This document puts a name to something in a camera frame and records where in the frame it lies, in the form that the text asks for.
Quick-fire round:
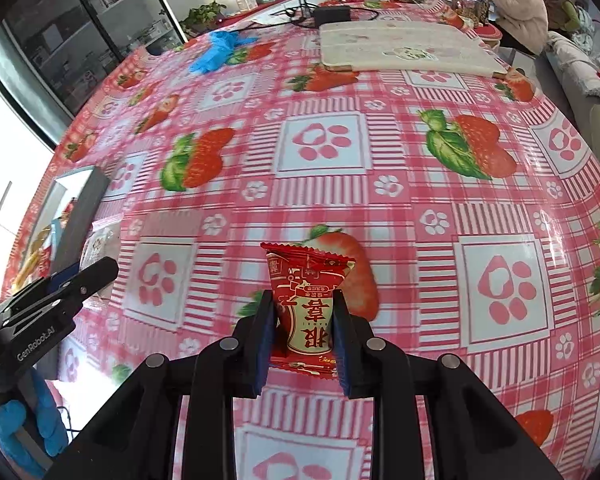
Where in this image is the red candy packet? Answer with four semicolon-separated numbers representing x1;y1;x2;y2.
261;243;355;378

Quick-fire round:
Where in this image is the left hand blue glove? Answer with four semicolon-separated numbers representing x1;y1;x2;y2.
0;368;70;478

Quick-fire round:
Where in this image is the pale pink snack packet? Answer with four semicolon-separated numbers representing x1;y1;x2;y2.
80;226;119;270

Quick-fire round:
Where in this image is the white rectangular tray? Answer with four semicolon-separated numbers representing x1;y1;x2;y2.
5;166;109;296

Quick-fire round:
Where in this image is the yellow cracker packet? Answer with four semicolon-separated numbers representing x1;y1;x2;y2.
12;226;50;292

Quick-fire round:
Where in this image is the strawberry pattern tablecloth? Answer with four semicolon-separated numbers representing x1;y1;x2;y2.
3;25;600;479

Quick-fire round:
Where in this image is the glass display cabinet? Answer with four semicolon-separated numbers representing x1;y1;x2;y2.
0;0;188;116

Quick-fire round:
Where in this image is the pair of blue gloves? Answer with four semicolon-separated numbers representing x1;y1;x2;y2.
189;30;257;74

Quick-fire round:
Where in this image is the green potted plant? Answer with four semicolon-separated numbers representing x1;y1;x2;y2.
180;0;226;35

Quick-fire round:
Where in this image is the grey sofa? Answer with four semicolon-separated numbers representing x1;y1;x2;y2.
545;32;600;162

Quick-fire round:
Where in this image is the black power adapter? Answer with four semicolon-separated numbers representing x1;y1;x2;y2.
312;6;351;28

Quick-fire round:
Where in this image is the white foam board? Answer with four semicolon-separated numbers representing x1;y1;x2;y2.
318;21;507;77

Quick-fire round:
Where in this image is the person in pink coat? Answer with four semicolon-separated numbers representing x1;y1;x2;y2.
491;0;548;56

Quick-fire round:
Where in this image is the person in green jacket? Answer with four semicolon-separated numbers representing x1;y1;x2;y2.
544;0;580;37

